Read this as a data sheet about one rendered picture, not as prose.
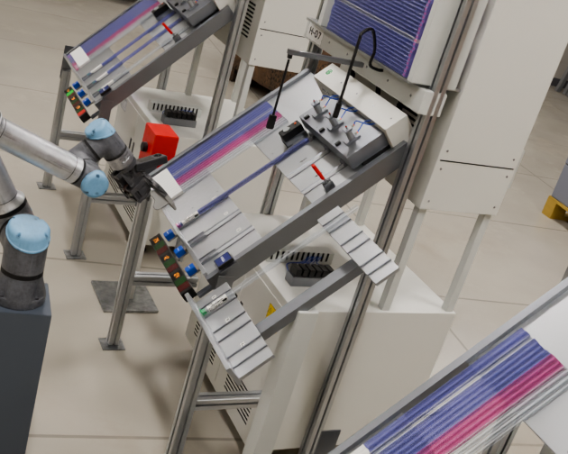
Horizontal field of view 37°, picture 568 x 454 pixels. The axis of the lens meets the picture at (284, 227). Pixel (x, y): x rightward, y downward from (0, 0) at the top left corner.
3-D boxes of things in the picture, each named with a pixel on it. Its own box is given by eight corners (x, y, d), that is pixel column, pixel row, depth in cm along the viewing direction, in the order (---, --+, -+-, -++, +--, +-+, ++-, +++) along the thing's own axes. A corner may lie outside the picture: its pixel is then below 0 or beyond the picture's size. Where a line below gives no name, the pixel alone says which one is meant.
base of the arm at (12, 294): (-11, 308, 228) (-6, 276, 224) (-11, 280, 241) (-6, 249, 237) (46, 313, 234) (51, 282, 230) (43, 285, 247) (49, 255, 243)
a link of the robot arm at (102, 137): (77, 130, 241) (101, 112, 242) (99, 157, 248) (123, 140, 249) (85, 139, 235) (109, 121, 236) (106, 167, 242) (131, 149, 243)
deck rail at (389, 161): (216, 294, 244) (206, 280, 240) (214, 290, 246) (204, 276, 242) (414, 158, 250) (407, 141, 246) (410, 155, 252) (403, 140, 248)
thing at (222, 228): (213, 282, 244) (208, 275, 242) (151, 186, 296) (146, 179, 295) (267, 245, 246) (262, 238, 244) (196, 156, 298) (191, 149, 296)
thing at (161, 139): (103, 312, 346) (142, 137, 316) (90, 282, 365) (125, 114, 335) (158, 313, 357) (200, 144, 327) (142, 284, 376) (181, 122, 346)
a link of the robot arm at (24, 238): (5, 276, 226) (13, 232, 221) (-5, 252, 236) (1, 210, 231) (50, 276, 232) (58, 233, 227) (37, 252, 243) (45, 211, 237)
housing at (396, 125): (400, 165, 252) (384, 129, 243) (328, 107, 291) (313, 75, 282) (422, 149, 253) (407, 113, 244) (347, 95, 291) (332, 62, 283)
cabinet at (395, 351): (242, 466, 283) (293, 311, 259) (180, 347, 338) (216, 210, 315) (398, 452, 314) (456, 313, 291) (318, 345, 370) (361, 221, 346)
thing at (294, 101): (320, 216, 249) (314, 204, 246) (240, 132, 301) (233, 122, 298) (410, 154, 252) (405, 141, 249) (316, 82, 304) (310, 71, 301)
